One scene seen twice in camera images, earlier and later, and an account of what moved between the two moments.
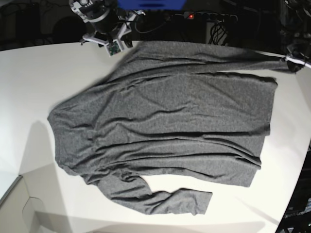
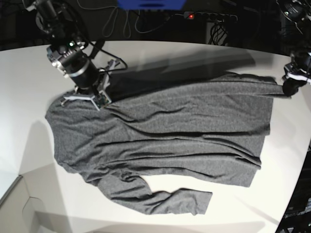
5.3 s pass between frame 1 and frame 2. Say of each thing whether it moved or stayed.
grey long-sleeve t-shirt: moved
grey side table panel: stayed
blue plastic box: stayed
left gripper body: moved
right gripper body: moved
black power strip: stayed
